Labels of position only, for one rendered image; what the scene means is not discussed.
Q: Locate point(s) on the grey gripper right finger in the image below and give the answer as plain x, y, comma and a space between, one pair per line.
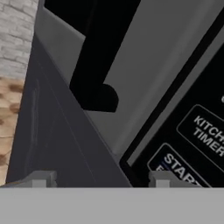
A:
166, 179

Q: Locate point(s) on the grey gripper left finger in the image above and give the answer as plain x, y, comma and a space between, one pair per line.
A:
39, 179

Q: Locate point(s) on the black microwave start button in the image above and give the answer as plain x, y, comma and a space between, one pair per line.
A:
178, 166

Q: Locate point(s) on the dark grey microwave oven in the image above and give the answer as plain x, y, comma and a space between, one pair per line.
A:
64, 145

